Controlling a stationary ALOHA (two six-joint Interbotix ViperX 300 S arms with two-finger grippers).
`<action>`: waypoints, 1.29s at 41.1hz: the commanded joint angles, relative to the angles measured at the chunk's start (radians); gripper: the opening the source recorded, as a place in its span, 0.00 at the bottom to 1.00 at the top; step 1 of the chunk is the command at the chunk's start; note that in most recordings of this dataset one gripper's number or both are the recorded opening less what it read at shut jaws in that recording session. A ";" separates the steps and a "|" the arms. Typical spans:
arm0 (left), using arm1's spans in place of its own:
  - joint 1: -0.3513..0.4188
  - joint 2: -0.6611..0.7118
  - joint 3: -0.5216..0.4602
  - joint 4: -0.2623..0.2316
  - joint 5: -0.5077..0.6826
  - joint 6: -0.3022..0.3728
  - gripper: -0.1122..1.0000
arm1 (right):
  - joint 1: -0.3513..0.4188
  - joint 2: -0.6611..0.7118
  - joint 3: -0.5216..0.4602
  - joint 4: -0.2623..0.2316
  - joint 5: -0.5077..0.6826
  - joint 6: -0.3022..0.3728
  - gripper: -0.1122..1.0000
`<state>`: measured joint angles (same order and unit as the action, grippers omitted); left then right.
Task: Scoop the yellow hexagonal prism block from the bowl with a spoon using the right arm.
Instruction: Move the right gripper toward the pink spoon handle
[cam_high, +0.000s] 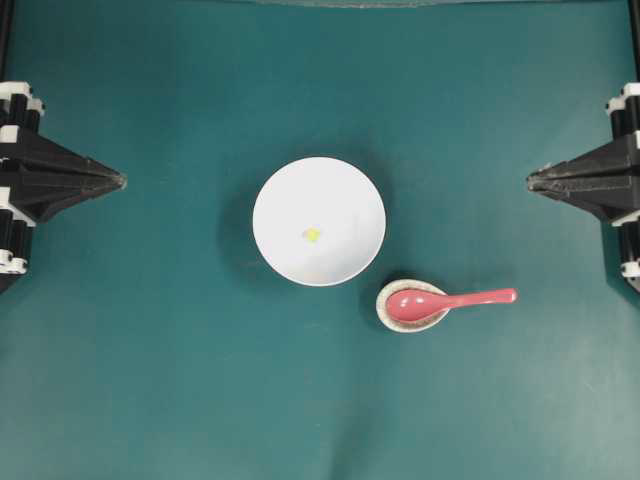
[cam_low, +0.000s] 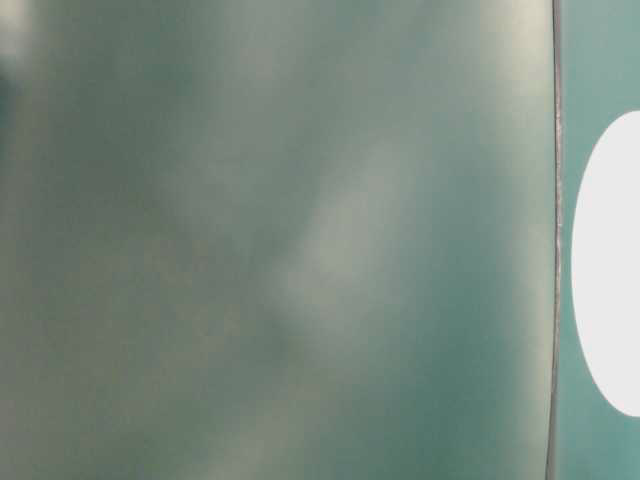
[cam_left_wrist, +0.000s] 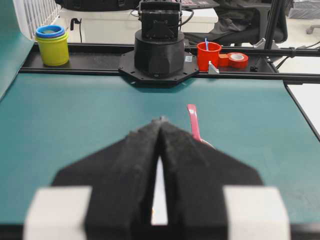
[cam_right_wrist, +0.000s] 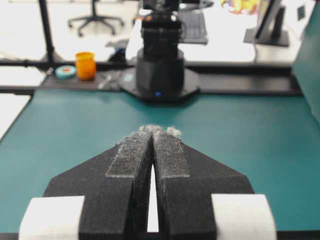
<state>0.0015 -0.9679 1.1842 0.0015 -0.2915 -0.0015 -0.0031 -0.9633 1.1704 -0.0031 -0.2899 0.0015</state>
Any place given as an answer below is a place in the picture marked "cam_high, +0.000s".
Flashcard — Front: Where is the yellow hexagonal prism block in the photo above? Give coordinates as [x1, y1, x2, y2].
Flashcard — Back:
[303, 228, 321, 243]

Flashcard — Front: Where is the pink ceramic spoon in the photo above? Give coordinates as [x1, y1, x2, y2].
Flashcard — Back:
[386, 288, 518, 323]

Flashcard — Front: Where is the white round bowl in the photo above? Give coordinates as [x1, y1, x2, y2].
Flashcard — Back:
[252, 157, 386, 287]

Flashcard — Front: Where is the small speckled beige dish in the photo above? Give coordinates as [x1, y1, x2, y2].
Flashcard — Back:
[376, 279, 448, 333]

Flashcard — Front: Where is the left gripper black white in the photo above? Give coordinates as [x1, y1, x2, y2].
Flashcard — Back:
[1, 81, 126, 293]

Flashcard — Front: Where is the black aluminium frame rail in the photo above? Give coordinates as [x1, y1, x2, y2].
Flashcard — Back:
[0, 0, 14, 80]

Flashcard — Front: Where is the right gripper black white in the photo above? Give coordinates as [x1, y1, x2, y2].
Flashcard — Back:
[527, 82, 640, 295]

